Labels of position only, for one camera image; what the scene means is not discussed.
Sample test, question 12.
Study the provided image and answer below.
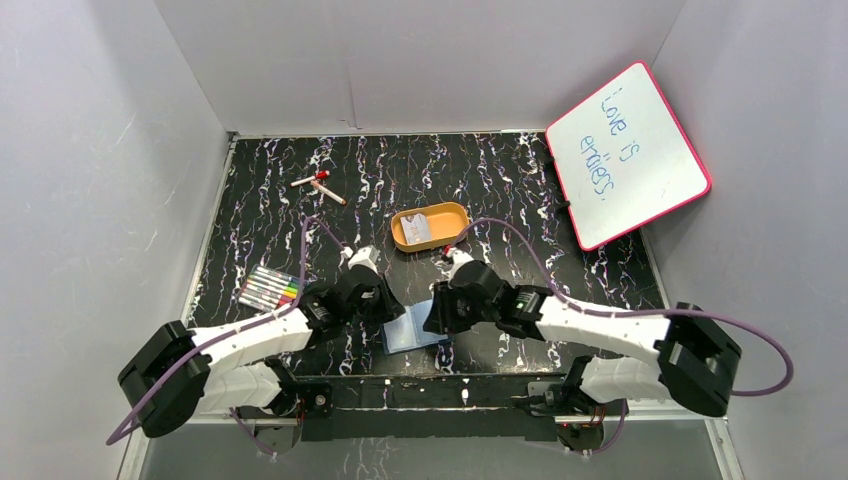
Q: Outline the purple cable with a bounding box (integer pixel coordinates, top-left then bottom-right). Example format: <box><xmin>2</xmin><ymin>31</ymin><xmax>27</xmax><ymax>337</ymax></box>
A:
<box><xmin>105</xmin><ymin>215</ymin><xmax>356</xmax><ymax>447</ymax></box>
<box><xmin>442</xmin><ymin>217</ymin><xmax>795</xmax><ymax>398</ymax></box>

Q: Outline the orange oval tray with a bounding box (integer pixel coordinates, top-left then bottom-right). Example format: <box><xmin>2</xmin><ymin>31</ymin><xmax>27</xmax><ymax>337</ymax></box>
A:
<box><xmin>390</xmin><ymin>202</ymin><xmax>471</xmax><ymax>253</ymax></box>

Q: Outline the grey credit card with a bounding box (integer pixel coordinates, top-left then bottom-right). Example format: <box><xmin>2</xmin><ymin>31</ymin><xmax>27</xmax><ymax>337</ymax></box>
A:
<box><xmin>400</xmin><ymin>212</ymin><xmax>432</xmax><ymax>246</ymax></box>

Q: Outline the white marker pen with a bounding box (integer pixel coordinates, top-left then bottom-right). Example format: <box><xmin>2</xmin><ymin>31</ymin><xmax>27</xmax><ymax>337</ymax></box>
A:
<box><xmin>310</xmin><ymin>180</ymin><xmax>347</xmax><ymax>205</ymax></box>

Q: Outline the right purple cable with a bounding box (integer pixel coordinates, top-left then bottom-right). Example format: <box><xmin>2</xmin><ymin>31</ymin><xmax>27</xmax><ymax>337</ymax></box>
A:
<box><xmin>442</xmin><ymin>217</ymin><xmax>795</xmax><ymax>398</ymax></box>

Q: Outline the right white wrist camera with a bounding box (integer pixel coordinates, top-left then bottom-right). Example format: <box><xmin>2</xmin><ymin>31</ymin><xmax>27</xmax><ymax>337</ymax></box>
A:
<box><xmin>443</xmin><ymin>245</ymin><xmax>474</xmax><ymax>280</ymax></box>

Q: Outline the navy blue card holder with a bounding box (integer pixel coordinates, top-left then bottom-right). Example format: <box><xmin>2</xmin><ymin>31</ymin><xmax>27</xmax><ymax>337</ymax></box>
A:
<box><xmin>381</xmin><ymin>300</ymin><xmax>453</xmax><ymax>355</ymax></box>

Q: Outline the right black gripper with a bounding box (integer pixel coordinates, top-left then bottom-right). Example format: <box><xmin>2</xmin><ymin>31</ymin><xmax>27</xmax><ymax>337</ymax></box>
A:
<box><xmin>422</xmin><ymin>281</ymin><xmax>497</xmax><ymax>335</ymax></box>

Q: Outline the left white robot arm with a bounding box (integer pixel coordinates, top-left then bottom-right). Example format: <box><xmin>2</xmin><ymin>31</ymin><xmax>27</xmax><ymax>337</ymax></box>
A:
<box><xmin>107</xmin><ymin>265</ymin><xmax>405</xmax><ymax>444</ymax></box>

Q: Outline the pink framed whiteboard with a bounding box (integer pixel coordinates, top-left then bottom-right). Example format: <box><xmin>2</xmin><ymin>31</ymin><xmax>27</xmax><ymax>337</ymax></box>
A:
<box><xmin>545</xmin><ymin>61</ymin><xmax>712</xmax><ymax>251</ymax></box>

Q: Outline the colourful marker pen set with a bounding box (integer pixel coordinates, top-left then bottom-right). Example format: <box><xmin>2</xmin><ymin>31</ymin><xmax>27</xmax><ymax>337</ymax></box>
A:
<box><xmin>237</xmin><ymin>265</ymin><xmax>302</xmax><ymax>313</ymax></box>

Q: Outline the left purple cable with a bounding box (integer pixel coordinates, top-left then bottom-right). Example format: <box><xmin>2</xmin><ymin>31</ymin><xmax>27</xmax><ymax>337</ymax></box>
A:
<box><xmin>105</xmin><ymin>215</ymin><xmax>356</xmax><ymax>447</ymax></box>

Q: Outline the red capped marker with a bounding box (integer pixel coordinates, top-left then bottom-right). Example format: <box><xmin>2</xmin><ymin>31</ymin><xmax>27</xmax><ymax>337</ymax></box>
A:
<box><xmin>290</xmin><ymin>170</ymin><xmax>330</xmax><ymax>188</ymax></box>

